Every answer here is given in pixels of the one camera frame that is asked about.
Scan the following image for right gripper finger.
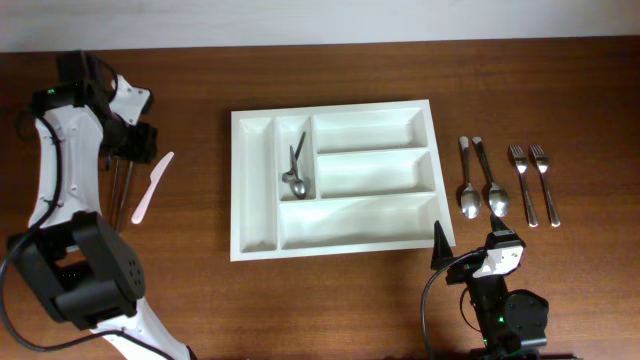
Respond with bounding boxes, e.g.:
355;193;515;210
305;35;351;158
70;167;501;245
430;220;454;270
490;214;510;233

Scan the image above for steel spoon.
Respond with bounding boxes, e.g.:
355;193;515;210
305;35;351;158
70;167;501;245
472;136;510;217
459;136;481;219

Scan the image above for pink plastic knife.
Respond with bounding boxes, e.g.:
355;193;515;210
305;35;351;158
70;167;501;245
131;151;175;224

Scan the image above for steel serving tongs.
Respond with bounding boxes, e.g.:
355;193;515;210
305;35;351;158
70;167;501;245
108;158;134;232

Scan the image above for small steel teaspoon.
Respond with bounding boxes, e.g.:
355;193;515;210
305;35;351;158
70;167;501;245
290;147;307;200
282;131;306;183

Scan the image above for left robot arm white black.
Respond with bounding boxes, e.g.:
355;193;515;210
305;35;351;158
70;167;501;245
1;75;195;359

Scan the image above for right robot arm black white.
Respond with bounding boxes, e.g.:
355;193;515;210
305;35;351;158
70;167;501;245
421;215;549;359

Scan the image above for steel fork left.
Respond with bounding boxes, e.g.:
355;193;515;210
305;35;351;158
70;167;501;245
509;144;539;227

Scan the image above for steel fork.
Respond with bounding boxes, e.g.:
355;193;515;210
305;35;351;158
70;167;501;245
509;144;539;227
529;144;561;227

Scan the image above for steel fork right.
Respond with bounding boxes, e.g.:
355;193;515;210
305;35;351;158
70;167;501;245
529;144;561;227

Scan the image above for white plastic cutlery tray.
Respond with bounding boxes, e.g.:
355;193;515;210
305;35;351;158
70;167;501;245
230;100;453;261

